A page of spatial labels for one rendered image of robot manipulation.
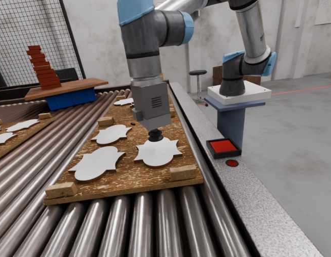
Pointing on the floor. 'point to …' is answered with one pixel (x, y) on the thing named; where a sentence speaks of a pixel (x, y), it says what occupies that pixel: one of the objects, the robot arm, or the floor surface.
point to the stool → (198, 84)
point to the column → (232, 118)
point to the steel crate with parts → (221, 77)
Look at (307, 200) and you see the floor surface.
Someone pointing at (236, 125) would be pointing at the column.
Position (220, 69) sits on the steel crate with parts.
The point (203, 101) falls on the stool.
